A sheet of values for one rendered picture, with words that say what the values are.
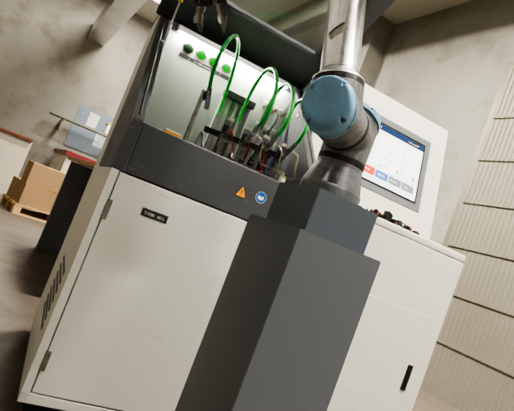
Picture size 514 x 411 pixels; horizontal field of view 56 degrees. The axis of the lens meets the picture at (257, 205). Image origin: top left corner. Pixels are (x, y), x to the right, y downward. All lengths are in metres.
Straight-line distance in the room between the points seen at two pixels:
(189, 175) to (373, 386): 1.06
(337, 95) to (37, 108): 10.10
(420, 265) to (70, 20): 10.00
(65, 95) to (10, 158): 3.24
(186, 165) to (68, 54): 9.67
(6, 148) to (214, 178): 6.69
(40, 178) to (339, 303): 5.45
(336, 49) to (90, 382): 1.17
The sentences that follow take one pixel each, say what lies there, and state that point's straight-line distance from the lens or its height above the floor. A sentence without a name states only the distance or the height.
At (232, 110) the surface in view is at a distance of 2.12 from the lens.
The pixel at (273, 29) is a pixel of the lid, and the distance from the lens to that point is 2.13.
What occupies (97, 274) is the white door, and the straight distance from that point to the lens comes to 1.53.
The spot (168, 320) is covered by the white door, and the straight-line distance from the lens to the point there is 1.60.
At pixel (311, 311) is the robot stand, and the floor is 0.64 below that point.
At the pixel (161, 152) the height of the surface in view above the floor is 0.89.
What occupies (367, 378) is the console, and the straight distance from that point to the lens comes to 1.98.
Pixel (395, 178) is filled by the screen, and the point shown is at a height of 1.21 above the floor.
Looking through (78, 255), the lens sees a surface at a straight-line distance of 1.52.
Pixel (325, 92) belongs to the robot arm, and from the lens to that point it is 1.05.
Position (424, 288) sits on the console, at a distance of 2.03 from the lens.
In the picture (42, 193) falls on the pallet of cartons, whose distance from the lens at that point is 6.34.
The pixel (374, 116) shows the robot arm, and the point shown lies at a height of 1.11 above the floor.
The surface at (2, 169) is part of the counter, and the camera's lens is 8.11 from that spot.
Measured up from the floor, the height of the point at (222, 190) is 0.85.
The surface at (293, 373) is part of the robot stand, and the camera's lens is 1.11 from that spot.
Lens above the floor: 0.75
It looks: 3 degrees up
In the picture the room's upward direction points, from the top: 21 degrees clockwise
